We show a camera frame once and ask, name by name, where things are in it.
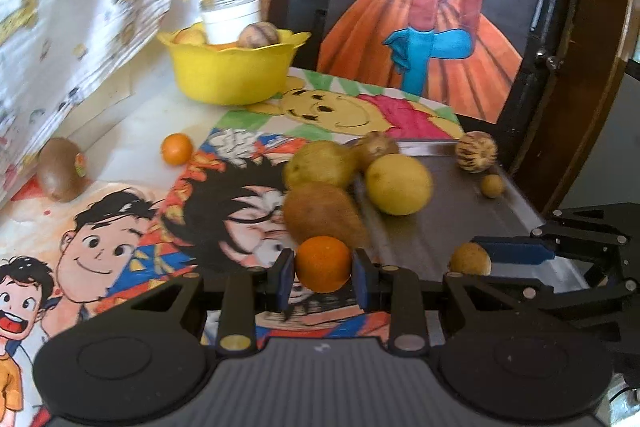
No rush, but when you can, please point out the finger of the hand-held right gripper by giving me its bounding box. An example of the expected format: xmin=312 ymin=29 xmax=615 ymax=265
xmin=470 ymin=277 xmax=640 ymax=325
xmin=471 ymin=204 xmax=633 ymax=269

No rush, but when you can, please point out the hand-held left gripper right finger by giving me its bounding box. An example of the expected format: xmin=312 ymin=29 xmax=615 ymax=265
xmin=352 ymin=248 xmax=568 ymax=353

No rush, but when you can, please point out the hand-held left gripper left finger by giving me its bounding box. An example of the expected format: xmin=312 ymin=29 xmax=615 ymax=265
xmin=65 ymin=249 xmax=297 ymax=353

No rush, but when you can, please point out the small orange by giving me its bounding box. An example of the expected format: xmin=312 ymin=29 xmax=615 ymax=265
xmin=160 ymin=133 xmax=194 ymax=166
xmin=295 ymin=236 xmax=352 ymax=294

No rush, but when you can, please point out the metal tray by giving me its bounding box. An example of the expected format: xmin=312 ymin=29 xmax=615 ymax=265
xmin=345 ymin=138 xmax=591 ymax=295

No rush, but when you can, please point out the yellow lemon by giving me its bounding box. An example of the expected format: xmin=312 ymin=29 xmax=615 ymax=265
xmin=364 ymin=153 xmax=434 ymax=216

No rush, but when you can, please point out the large striped melon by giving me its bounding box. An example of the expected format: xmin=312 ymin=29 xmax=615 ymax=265
xmin=455 ymin=131 xmax=498 ymax=172

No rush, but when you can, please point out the yellow-brown pear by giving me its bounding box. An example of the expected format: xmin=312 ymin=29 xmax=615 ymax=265
xmin=282 ymin=140 xmax=361 ymax=190

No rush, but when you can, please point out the round brown spotted fruit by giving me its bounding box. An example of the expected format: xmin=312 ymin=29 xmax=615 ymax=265
xmin=352 ymin=131 xmax=400 ymax=170

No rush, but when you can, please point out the brown kiwi with sticker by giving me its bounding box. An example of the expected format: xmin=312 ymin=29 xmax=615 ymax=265
xmin=37 ymin=137 xmax=87 ymax=202

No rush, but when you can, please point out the yellow bear drawing sheet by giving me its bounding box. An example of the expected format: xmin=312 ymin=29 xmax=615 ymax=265
xmin=215 ymin=67 xmax=463 ymax=142

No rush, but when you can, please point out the colourful cartoon drawing mat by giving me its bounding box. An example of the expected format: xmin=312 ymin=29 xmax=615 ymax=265
xmin=0 ymin=127 xmax=451 ymax=427

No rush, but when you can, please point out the metal door knob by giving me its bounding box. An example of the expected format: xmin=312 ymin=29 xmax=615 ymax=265
xmin=535 ymin=49 xmax=563 ymax=70

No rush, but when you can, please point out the yellow plastic bowl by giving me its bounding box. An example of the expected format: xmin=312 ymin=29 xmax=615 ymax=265
xmin=156 ymin=28 xmax=312 ymax=105

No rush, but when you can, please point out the small striped melon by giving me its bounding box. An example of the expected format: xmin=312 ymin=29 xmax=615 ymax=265
xmin=236 ymin=21 xmax=281 ymax=48

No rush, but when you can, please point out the small yellow fruit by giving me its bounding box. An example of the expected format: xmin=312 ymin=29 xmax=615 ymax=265
xmin=173 ymin=27 xmax=207 ymax=46

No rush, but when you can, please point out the white jar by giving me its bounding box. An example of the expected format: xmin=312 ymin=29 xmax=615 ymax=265
xmin=200 ymin=0 xmax=262 ymax=45

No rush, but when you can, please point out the white cartoon printed blanket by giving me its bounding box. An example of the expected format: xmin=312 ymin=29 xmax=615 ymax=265
xmin=0 ymin=0 xmax=211 ymax=208

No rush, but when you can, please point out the brown wooden door frame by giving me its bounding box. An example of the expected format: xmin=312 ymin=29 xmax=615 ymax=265
xmin=232 ymin=0 xmax=640 ymax=215

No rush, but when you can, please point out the wall poster orange dress figure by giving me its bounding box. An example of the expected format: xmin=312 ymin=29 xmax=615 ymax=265
xmin=316 ymin=0 xmax=526 ymax=124

